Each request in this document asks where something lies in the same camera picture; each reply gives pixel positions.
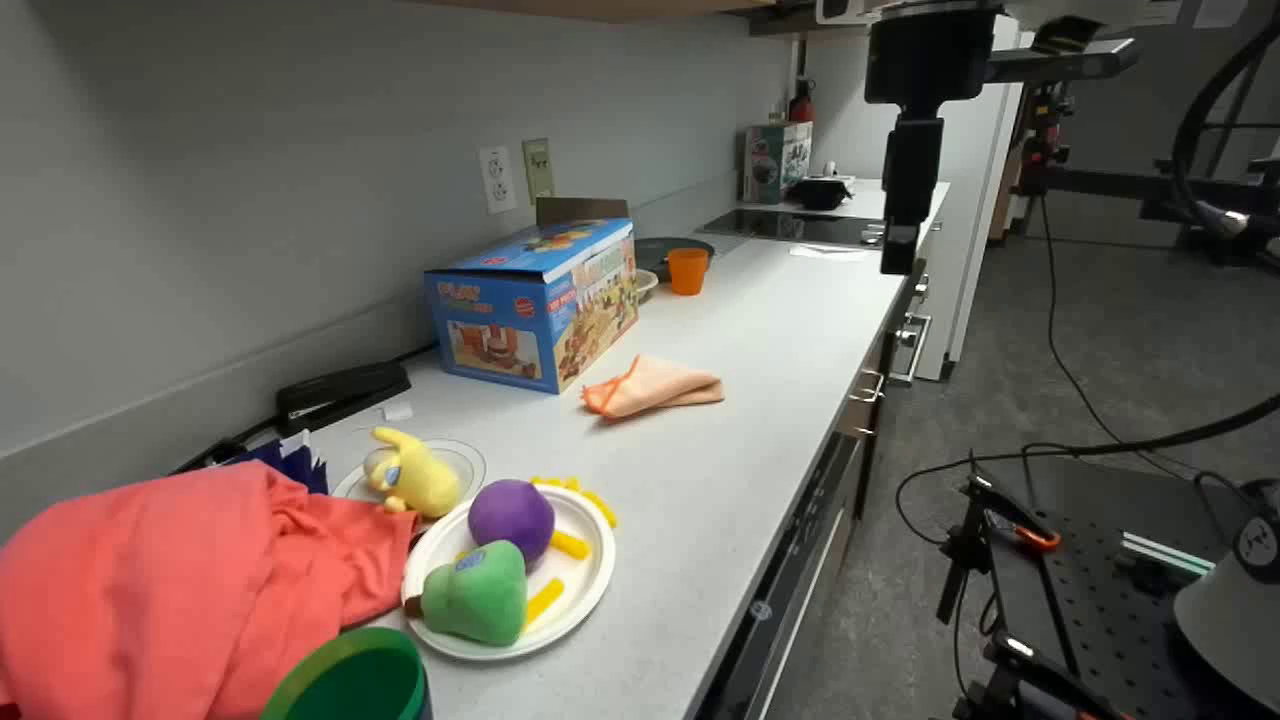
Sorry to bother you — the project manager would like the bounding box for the white round plate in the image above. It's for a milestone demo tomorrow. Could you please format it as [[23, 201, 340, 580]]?
[[399, 479, 619, 667]]

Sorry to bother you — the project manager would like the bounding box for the white wall outlet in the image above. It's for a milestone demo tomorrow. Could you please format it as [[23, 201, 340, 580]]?
[[476, 139, 521, 218]]

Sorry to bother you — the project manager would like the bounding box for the black camera stand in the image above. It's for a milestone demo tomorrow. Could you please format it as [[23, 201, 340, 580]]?
[[875, 108, 952, 281]]

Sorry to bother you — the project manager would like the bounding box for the dark counter cabinet front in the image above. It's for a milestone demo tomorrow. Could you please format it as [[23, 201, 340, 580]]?
[[692, 243, 934, 720]]

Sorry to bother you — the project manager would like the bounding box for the yellow plush toy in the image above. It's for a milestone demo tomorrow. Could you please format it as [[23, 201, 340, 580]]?
[[358, 426, 469, 526]]

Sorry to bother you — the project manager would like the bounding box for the yellow curved toy piece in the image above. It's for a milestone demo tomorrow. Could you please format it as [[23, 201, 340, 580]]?
[[531, 473, 623, 535]]

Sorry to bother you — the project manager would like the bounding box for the grey round pedestal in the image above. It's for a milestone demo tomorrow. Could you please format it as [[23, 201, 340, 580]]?
[[1168, 479, 1280, 715]]

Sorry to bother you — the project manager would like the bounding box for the black tripod with orange clamp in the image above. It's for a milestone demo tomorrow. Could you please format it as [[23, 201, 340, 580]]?
[[930, 470, 1110, 720]]

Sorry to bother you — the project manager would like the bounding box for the red crumpled cloth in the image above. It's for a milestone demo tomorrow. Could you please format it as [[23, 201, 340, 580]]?
[[0, 461, 420, 720]]

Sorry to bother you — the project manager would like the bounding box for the black pan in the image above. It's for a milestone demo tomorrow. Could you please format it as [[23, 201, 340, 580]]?
[[785, 171, 856, 212]]

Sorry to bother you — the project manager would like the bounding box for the dark metal frame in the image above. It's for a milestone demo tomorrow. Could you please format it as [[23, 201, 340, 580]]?
[[990, 11, 1280, 253]]

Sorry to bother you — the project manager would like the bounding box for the light teal bar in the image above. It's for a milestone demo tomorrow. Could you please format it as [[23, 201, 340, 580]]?
[[1114, 529, 1221, 580]]

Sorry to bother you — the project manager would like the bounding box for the green plastic cup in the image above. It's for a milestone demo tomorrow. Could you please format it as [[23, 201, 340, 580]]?
[[256, 626, 434, 720]]

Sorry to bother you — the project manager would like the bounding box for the black cooktop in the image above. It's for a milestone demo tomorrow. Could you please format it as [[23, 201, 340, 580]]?
[[696, 204, 890, 253]]

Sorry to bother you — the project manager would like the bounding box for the blue toy food box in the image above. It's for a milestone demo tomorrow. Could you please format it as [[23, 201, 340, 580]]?
[[420, 197, 644, 402]]

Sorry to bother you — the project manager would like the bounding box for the purple spiky toy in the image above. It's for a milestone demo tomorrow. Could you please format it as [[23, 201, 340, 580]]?
[[240, 436, 332, 499]]

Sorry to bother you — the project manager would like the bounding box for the black floor cable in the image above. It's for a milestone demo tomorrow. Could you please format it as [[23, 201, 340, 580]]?
[[890, 197, 1280, 551]]

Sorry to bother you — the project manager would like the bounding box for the orange plastic cup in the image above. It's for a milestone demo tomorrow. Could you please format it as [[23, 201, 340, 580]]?
[[664, 243, 717, 301]]

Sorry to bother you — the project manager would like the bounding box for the orange microfiber cloth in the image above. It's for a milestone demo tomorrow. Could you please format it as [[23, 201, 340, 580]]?
[[578, 353, 729, 430]]

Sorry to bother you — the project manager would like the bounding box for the white appliance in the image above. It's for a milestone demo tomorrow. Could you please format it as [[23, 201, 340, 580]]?
[[912, 79, 1032, 390]]

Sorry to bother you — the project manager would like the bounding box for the grey printed carton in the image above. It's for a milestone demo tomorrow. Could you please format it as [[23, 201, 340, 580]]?
[[741, 120, 817, 208]]

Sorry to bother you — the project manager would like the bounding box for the yellow toy fry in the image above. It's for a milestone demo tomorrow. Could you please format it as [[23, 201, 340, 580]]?
[[521, 574, 571, 629], [546, 526, 596, 566]]

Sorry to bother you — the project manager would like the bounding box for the black cable loop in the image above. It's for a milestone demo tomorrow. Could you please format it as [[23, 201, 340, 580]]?
[[1168, 8, 1280, 275]]

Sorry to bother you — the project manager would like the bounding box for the black stapler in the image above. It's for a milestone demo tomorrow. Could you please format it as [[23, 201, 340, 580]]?
[[272, 356, 415, 436]]

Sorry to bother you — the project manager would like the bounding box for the green plush pear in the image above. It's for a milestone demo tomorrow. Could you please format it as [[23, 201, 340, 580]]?
[[420, 535, 531, 654]]

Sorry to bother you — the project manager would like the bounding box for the black perforated table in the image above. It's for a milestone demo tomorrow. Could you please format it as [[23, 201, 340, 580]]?
[[978, 455, 1280, 720]]

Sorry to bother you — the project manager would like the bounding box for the purple plush ball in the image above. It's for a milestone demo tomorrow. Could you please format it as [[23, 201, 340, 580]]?
[[463, 475, 561, 574]]

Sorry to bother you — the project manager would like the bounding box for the red bottle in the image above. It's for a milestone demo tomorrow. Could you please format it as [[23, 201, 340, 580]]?
[[785, 76, 819, 133]]

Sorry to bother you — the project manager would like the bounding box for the pale green wall plate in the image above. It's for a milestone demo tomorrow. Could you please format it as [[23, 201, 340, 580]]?
[[515, 133, 561, 204]]

